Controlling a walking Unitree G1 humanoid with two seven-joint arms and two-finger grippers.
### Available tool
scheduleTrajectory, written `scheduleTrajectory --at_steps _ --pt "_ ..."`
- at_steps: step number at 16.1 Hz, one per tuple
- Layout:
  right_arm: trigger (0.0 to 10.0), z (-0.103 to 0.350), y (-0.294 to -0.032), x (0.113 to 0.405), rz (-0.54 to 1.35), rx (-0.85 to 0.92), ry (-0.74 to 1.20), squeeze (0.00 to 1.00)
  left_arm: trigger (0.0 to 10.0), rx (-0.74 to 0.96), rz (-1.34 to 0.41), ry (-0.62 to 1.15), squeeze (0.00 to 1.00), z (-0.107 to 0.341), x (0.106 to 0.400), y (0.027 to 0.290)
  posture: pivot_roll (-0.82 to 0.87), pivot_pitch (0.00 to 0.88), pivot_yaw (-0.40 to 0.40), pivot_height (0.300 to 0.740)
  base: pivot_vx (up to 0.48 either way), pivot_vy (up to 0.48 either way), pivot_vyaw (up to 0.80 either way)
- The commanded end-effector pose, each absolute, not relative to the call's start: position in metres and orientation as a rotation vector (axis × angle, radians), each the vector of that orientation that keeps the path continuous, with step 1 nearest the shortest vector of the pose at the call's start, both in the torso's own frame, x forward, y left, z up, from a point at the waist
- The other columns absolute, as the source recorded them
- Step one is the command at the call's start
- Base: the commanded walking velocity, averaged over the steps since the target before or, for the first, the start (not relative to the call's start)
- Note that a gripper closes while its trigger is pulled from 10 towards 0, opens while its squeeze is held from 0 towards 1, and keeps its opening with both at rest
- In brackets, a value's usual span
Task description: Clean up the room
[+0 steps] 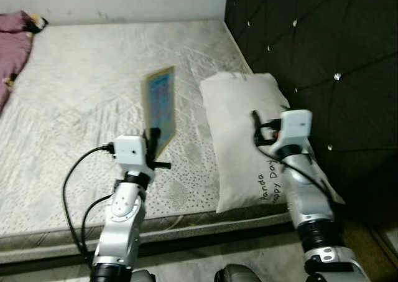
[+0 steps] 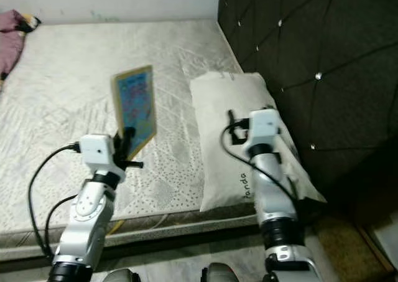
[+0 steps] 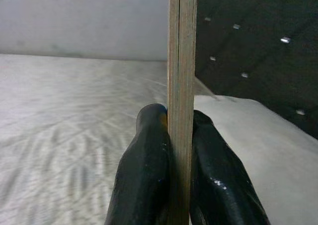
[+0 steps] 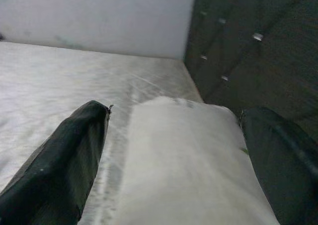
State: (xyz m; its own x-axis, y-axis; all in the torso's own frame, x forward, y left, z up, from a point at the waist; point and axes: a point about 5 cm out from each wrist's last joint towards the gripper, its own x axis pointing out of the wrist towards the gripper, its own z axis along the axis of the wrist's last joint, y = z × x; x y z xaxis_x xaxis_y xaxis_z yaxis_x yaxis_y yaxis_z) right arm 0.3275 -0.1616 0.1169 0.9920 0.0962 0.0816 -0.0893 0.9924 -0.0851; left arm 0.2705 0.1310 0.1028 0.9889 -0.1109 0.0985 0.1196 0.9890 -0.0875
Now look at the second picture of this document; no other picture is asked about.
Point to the grey left robot leg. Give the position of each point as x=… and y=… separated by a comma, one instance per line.
x=121, y=276

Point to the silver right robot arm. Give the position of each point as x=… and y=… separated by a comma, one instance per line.
x=277, y=195

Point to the brown floor mat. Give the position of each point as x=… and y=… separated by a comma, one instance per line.
x=342, y=251

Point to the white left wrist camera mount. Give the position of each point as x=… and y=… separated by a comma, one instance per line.
x=97, y=150

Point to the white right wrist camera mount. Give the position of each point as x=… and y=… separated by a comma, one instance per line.
x=264, y=126

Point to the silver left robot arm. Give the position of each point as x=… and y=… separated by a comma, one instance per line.
x=87, y=220

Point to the grey robot leg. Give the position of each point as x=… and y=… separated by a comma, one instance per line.
x=121, y=276
x=221, y=274

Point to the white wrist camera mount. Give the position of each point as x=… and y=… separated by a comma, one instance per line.
x=264, y=126
x=97, y=150

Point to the purple cartoon mouse quilt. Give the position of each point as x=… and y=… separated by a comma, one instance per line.
x=12, y=45

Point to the black tufted headboard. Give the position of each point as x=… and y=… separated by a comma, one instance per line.
x=317, y=45

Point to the white printed pillow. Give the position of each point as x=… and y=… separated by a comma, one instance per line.
x=224, y=126

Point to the grey quilted mattress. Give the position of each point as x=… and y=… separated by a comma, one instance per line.
x=62, y=108

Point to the blue yellow children's book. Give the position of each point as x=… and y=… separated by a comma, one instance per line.
x=135, y=101

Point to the grey right robot leg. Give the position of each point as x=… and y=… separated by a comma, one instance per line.
x=221, y=274

